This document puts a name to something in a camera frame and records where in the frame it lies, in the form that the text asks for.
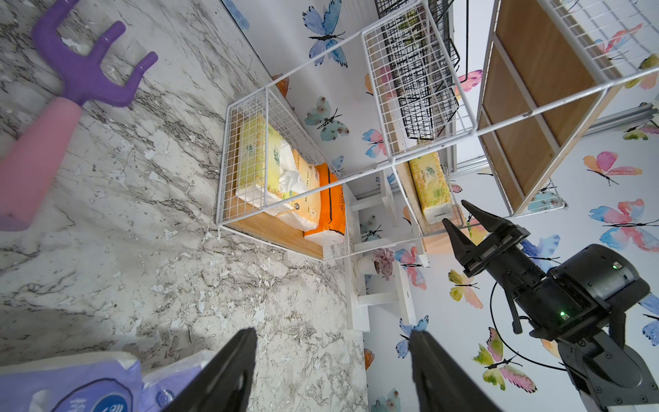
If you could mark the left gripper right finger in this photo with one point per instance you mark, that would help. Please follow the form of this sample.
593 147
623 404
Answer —
441 385

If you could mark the black wire wall basket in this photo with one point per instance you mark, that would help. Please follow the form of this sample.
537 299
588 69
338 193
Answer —
421 56

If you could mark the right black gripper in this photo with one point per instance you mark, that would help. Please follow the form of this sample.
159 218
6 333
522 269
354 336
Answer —
555 307

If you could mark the purple tissue pack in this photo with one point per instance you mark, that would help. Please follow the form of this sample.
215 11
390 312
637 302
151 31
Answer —
161 385
97 381

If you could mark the pale yellow tissue pack bottom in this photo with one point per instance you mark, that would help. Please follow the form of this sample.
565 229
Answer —
267 170

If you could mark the purple garden fork toy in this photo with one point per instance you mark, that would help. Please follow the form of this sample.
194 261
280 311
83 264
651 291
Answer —
32 163

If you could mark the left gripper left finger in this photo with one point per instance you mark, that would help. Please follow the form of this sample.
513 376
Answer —
225 384

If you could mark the white wire shelf rack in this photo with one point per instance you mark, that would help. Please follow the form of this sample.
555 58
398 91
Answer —
378 95

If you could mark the green tissue pack shelf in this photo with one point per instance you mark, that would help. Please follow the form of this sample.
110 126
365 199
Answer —
433 191

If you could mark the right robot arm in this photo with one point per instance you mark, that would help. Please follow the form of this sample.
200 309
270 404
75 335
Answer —
608 374

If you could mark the white lower step shelf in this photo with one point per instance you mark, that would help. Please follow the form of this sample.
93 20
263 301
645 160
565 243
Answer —
358 300

